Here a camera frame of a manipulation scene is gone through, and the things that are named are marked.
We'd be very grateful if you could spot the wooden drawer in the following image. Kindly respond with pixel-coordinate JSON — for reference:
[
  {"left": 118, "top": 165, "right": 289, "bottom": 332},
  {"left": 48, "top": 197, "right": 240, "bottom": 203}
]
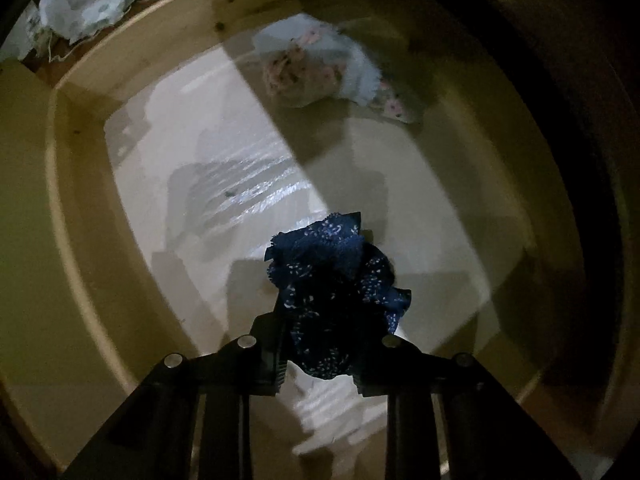
[{"left": 0, "top": 0, "right": 621, "bottom": 480}]

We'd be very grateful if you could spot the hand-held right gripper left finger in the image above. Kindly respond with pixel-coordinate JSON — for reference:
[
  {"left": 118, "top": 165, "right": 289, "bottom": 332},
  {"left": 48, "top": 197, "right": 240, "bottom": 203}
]
[{"left": 60, "top": 310, "right": 289, "bottom": 480}]

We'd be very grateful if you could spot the pink floral sock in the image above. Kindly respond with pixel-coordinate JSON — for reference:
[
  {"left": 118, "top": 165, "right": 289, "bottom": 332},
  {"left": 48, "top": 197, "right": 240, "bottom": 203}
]
[{"left": 252, "top": 14, "right": 428, "bottom": 125}]

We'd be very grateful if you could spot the dark blue patterned underwear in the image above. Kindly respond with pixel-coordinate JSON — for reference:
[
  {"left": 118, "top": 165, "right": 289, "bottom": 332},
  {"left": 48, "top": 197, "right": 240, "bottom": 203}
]
[{"left": 265, "top": 211, "right": 413, "bottom": 380}]

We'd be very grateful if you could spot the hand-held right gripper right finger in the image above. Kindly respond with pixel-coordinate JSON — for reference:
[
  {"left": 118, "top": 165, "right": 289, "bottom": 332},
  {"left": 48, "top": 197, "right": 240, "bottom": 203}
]
[{"left": 350, "top": 332, "right": 583, "bottom": 480}]

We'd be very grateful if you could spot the white crumpled cloth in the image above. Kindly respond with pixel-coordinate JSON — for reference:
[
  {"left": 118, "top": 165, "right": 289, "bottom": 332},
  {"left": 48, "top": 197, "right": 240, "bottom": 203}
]
[{"left": 27, "top": 0, "right": 188, "bottom": 61}]

